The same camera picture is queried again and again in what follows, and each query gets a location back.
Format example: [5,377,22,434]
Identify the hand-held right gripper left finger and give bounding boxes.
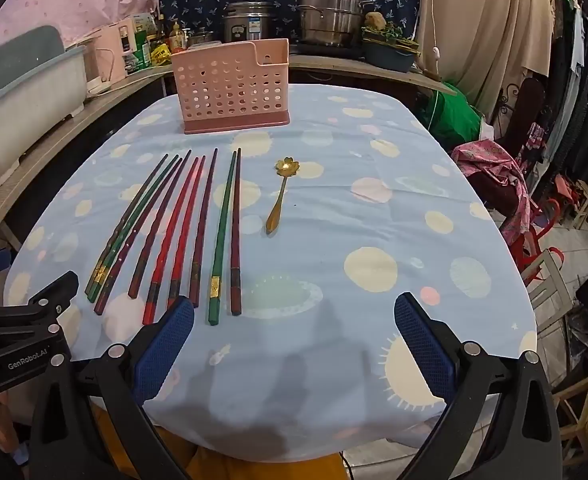
[29,296,195,480]

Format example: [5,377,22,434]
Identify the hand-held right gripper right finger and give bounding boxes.
[394,292,563,480]

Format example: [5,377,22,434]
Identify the dark maroon chopstick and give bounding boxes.
[86,154,169,293]
[189,147,219,309]
[128,149,193,299]
[94,159,185,316]
[230,147,243,317]

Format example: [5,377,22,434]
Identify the green chopstick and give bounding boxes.
[207,150,237,324]
[86,157,181,304]

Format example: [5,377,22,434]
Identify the gold flower spoon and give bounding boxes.
[266,156,301,236]

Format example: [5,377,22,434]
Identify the pink perforated utensil basket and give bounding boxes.
[172,38,291,135]

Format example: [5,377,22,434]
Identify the blue spotted tablecloth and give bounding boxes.
[3,82,538,463]

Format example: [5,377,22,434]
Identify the white plastic tub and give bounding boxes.
[0,45,89,190]

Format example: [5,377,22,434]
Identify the red stool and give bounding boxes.
[511,197,564,281]

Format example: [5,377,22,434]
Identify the pink floral cloth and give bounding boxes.
[451,122,547,246]

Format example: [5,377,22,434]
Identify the teal plastic lid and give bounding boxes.
[0,25,65,68]

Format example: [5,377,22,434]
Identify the green bag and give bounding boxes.
[419,80,489,146]

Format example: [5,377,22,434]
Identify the pink electric kettle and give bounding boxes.
[86,22,137,97]

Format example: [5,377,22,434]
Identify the green carton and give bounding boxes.
[124,12,157,73]

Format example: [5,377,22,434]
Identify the dark metal chair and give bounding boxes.
[491,77,547,151]

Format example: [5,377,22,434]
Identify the dark blue planter tray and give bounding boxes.
[361,10,421,73]

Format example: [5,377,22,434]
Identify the hanging clothes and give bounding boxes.
[538,0,588,221]

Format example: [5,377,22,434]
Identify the beige curtain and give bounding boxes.
[416,0,557,116]

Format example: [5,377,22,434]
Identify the steel rice cooker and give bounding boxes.
[222,1,276,42]

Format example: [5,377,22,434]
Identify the steel steamer pot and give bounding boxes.
[296,0,377,48]

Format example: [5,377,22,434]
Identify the white cord with switch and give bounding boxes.
[421,0,444,81]

